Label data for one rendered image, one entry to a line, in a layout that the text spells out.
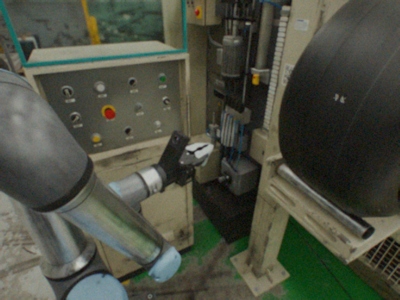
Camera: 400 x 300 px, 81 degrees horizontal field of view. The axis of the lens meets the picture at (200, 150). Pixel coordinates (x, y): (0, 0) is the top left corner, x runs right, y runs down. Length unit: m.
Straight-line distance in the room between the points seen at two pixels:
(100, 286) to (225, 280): 1.14
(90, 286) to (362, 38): 0.74
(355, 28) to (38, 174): 0.61
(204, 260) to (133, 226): 1.29
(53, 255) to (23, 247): 1.55
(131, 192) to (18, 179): 0.31
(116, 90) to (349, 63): 0.76
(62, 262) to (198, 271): 1.16
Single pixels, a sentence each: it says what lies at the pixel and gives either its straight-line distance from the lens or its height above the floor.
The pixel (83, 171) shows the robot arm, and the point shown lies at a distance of 0.34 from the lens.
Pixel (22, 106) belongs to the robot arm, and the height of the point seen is 1.35.
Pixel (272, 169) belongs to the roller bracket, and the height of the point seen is 0.91.
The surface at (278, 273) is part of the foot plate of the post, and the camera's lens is 1.72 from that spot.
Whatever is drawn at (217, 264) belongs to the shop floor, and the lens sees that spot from 1.70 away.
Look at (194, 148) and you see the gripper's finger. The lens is 0.70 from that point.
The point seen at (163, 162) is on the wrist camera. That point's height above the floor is 1.08.
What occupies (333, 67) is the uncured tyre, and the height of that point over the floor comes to 1.33.
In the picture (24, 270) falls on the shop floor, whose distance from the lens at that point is 2.01.
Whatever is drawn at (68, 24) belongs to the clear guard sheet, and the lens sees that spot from 0.91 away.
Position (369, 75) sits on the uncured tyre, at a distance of 0.56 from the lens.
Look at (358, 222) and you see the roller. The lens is 0.82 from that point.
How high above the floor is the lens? 1.45
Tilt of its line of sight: 33 degrees down
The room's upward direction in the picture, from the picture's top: straight up
